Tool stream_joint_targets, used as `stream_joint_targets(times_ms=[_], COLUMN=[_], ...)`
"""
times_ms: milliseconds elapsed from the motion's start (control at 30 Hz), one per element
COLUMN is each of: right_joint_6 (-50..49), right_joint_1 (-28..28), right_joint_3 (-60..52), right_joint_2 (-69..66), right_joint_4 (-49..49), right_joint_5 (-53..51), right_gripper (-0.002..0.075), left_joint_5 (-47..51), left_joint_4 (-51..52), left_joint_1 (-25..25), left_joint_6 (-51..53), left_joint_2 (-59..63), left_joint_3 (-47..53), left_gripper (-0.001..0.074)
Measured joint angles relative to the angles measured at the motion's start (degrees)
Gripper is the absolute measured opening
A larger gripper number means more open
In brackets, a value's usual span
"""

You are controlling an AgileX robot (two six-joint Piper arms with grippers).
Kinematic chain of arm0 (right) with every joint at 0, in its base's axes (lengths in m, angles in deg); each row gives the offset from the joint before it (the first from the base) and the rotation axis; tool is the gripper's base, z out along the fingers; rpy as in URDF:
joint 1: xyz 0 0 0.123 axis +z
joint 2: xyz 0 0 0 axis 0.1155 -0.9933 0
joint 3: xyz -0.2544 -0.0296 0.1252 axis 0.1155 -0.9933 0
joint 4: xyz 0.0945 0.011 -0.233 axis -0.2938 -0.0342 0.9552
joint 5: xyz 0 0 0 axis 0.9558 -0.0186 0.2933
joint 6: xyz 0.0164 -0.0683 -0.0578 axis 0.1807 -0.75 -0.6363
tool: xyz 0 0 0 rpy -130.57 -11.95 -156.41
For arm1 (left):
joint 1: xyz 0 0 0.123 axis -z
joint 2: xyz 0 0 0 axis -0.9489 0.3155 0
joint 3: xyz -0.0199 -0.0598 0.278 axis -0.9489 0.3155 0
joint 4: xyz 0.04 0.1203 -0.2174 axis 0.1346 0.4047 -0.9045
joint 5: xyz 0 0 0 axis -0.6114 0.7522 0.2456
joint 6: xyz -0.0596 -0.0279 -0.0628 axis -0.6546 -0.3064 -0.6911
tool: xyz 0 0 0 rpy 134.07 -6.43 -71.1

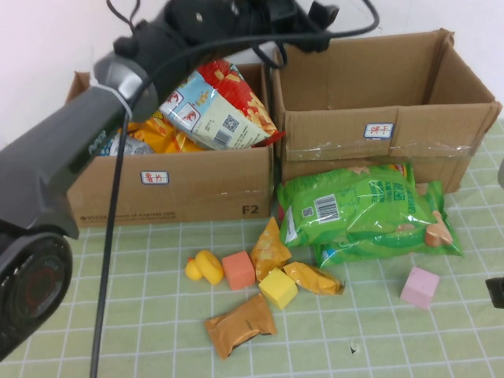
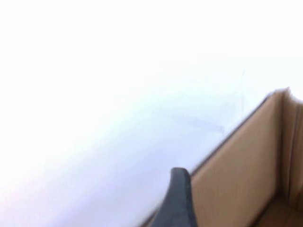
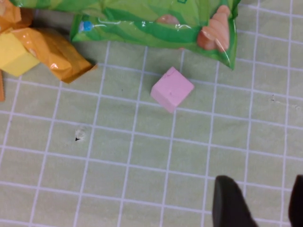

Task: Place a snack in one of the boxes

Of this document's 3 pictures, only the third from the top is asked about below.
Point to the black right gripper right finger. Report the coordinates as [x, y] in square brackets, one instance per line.
[297, 203]

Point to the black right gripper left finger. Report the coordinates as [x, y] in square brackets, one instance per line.
[229, 205]

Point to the yellow snack packet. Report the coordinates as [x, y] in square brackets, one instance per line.
[11, 16]
[61, 56]

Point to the green checked tablecloth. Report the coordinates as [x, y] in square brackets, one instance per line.
[142, 153]

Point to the pink foam cube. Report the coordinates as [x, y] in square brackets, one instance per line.
[174, 88]

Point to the yellow foam cube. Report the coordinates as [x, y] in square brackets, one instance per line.
[14, 54]

